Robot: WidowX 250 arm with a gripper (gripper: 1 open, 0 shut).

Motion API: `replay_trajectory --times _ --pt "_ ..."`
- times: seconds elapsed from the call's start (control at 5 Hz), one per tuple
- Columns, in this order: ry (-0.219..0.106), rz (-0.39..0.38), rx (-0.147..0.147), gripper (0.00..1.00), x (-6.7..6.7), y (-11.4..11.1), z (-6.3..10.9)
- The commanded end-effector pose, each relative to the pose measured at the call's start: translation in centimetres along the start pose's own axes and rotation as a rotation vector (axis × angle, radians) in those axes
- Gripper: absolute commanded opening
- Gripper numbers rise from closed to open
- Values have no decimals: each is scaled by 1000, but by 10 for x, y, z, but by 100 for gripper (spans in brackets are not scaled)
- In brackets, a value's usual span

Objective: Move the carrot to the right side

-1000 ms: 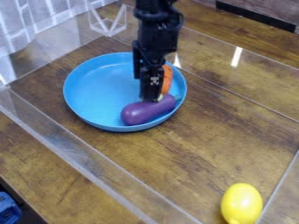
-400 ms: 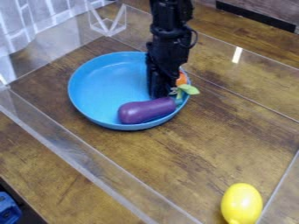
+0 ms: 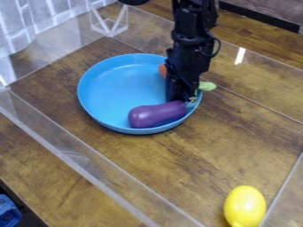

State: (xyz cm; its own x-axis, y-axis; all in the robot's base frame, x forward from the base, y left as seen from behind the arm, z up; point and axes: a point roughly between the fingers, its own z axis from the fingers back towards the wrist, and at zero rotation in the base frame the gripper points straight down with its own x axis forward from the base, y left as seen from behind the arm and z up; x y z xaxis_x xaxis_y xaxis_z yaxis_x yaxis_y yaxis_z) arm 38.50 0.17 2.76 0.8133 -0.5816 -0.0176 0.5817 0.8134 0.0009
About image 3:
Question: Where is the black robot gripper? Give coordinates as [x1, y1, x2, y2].
[165, 31, 215, 103]

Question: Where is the orange toy carrot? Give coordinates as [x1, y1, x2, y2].
[159, 64, 216, 91]

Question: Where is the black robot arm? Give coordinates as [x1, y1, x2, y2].
[164, 0, 222, 103]

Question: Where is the purple toy eggplant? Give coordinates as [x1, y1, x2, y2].
[128, 100, 187, 129]

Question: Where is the blue plastic plate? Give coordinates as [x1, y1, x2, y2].
[77, 53, 204, 135]

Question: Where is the clear acrylic barrier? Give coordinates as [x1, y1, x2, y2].
[0, 0, 303, 227]

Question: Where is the yellow toy lemon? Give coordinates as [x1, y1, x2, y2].
[224, 185, 267, 227]

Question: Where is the white checkered curtain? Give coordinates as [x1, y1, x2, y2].
[0, 0, 117, 55]

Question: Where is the blue object at corner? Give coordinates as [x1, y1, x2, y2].
[0, 194, 23, 227]

